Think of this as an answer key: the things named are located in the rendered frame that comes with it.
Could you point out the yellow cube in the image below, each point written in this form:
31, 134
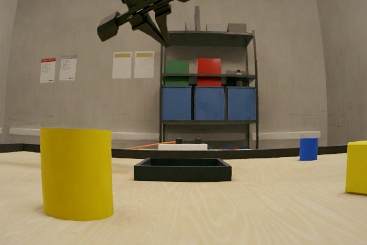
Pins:
356, 169

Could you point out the yellow cylinder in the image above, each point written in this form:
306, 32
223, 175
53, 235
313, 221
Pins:
76, 173

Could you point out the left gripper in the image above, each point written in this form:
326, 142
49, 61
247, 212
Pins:
109, 26

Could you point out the black shallow tray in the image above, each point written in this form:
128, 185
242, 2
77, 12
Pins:
183, 170

